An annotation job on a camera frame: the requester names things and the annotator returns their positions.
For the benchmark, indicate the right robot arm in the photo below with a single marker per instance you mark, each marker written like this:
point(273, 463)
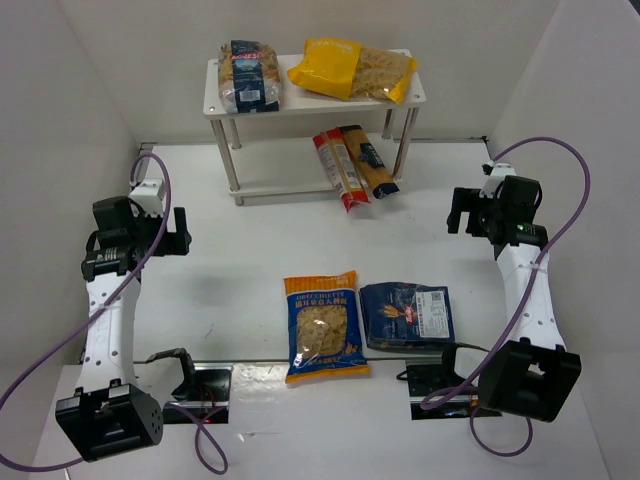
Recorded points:
point(529, 372)

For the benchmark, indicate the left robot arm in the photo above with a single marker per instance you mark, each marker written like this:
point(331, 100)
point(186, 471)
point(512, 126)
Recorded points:
point(112, 410)

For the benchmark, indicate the blue clear pasta bag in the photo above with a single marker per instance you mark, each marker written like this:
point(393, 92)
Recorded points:
point(249, 77)

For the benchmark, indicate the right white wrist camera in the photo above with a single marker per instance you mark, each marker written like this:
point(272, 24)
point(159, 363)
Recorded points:
point(495, 173)

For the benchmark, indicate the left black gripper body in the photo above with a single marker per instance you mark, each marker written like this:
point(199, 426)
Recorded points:
point(175, 236)

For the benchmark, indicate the yellow blue spaghetti pack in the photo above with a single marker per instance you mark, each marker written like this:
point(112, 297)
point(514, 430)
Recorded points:
point(368, 162)

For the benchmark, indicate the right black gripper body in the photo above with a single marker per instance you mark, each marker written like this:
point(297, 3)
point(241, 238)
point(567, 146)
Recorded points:
point(463, 216)

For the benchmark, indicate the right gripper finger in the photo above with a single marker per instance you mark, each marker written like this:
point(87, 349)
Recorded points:
point(453, 219)
point(473, 227)

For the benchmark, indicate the dark blue pasta box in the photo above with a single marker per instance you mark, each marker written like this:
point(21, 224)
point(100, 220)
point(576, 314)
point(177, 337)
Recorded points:
point(400, 316)

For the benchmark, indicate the red spaghetti pack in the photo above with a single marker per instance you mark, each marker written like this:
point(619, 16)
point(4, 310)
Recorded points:
point(340, 169)

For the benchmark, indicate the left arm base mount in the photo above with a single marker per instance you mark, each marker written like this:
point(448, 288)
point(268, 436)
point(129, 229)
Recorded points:
point(204, 394)

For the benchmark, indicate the white two-tier shelf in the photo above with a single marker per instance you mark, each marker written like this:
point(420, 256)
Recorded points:
point(285, 164)

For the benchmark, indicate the orange blue orecchiette bag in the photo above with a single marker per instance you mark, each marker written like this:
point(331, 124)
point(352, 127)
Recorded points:
point(324, 337)

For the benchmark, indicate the yellow fusilli pasta bag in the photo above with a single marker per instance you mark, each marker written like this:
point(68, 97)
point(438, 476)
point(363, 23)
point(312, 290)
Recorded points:
point(348, 70)

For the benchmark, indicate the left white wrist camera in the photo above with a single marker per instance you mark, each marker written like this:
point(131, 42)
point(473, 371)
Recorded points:
point(147, 198)

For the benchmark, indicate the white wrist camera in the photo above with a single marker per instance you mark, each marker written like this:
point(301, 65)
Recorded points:
point(495, 173)
point(147, 198)

